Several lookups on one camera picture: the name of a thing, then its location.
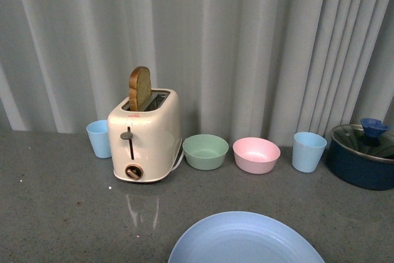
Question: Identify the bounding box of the blue plate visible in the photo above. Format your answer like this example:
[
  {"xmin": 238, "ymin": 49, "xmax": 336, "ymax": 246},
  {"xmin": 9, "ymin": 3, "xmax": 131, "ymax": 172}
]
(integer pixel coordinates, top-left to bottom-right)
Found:
[{"xmin": 168, "ymin": 211, "xmax": 324, "ymax": 262}]

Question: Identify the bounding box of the white toaster cable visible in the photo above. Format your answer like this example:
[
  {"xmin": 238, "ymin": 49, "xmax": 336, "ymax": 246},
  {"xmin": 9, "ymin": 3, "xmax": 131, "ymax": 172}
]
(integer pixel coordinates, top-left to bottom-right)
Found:
[{"xmin": 169, "ymin": 139, "xmax": 186, "ymax": 172}]

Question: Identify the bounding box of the green bowl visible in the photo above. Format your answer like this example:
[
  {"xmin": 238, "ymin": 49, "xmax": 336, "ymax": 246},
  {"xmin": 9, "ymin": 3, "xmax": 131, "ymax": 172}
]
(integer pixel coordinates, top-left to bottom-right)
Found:
[{"xmin": 182, "ymin": 134, "xmax": 229, "ymax": 171}]

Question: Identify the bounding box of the pink bowl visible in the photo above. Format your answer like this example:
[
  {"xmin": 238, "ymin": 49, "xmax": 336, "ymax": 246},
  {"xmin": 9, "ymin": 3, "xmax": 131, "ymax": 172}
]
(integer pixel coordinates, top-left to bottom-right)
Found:
[{"xmin": 233, "ymin": 137, "xmax": 281, "ymax": 174}]

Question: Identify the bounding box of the cream toaster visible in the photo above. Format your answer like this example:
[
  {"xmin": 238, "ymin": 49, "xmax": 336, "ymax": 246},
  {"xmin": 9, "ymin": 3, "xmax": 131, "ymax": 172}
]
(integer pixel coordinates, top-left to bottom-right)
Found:
[{"xmin": 108, "ymin": 89, "xmax": 182, "ymax": 183}]

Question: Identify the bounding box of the light blue cup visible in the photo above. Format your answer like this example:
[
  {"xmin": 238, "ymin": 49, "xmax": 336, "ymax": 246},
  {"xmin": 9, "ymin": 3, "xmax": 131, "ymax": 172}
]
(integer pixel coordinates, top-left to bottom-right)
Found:
[
  {"xmin": 292, "ymin": 132, "xmax": 327, "ymax": 173},
  {"xmin": 86, "ymin": 119, "xmax": 111, "ymax": 158}
]

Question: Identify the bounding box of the brown bread slice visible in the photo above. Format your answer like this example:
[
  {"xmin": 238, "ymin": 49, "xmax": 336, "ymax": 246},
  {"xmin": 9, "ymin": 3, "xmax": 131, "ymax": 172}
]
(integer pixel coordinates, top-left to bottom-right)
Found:
[{"xmin": 129, "ymin": 67, "xmax": 151, "ymax": 111}]

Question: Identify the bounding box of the dark blue saucepan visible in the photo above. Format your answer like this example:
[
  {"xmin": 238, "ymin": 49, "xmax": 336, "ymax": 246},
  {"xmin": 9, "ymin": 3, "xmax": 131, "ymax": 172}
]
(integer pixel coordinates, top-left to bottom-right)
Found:
[{"xmin": 327, "ymin": 140, "xmax": 393, "ymax": 191}]

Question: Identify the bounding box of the glass pot lid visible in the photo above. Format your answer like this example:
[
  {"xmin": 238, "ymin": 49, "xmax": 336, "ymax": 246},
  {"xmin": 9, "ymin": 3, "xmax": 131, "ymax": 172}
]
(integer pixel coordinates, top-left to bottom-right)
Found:
[{"xmin": 331, "ymin": 118, "xmax": 393, "ymax": 163}]

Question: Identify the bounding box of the grey curtain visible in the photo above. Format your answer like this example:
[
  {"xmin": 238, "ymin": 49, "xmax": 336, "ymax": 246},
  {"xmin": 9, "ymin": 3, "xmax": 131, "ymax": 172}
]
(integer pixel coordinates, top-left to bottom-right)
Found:
[{"xmin": 1, "ymin": 0, "xmax": 393, "ymax": 146}]

